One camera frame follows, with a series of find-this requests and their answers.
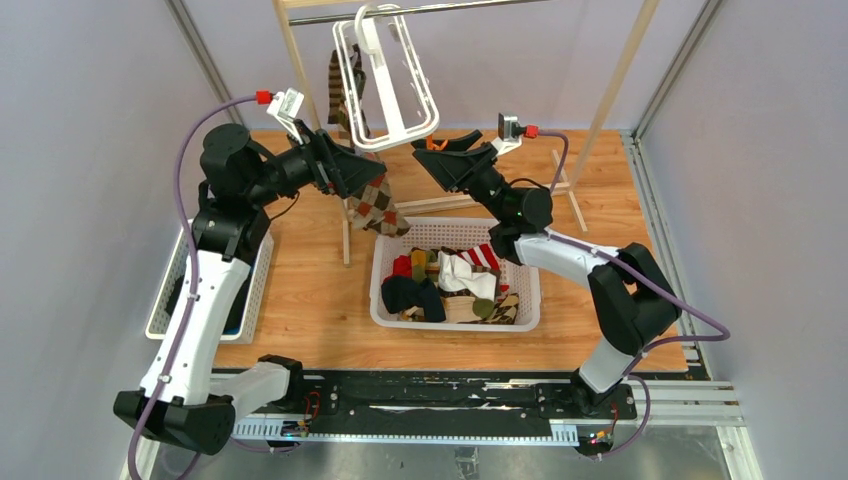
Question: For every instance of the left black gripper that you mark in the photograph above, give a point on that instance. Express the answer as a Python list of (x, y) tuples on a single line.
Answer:
[(334, 168)]

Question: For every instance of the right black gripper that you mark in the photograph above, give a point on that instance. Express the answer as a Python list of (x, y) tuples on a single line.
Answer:
[(455, 167)]

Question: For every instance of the brown striped sock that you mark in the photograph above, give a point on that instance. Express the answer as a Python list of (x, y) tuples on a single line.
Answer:
[(338, 114)]

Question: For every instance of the beige orange argyle sock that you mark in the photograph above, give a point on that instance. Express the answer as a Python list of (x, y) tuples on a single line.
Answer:
[(372, 208)]

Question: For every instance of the white plastic clip hanger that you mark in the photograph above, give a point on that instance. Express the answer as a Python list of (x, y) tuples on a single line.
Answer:
[(362, 31)]

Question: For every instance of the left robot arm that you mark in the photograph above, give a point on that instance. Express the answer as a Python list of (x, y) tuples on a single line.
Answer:
[(176, 402)]

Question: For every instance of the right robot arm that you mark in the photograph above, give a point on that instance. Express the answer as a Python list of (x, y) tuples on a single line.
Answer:
[(633, 300)]

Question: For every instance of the pile of colourful socks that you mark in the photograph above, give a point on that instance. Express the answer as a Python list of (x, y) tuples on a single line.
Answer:
[(449, 286)]

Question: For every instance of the wooden clothes rack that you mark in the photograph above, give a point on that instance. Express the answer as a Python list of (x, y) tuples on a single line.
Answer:
[(564, 184)]

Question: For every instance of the white centre laundry basket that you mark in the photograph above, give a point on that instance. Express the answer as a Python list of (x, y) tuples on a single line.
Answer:
[(459, 233)]

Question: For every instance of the white laundry basket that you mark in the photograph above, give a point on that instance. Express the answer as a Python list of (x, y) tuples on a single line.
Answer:
[(158, 320), (459, 233)]

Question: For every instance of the dark clothes in left basket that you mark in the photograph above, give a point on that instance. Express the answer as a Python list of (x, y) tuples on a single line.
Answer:
[(234, 319)]

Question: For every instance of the white left laundry basket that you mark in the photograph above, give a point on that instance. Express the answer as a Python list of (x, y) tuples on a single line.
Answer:
[(158, 320)]

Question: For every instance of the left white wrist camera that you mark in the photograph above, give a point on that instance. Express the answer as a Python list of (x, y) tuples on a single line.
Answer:
[(284, 108)]

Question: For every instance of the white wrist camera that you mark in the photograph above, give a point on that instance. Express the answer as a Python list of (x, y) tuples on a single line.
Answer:
[(284, 108), (509, 132)]

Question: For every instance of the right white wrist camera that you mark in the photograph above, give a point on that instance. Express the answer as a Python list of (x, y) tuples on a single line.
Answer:
[(509, 132)]

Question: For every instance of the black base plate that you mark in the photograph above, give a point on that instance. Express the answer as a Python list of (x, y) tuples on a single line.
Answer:
[(447, 403)]

